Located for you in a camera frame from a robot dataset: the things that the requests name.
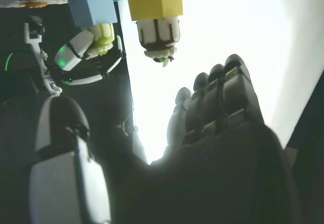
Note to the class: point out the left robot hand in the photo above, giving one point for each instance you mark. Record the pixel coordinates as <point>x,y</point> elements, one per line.
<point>215,171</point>

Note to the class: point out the green white cupcake toy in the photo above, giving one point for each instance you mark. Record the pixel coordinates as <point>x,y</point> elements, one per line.
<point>103,35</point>

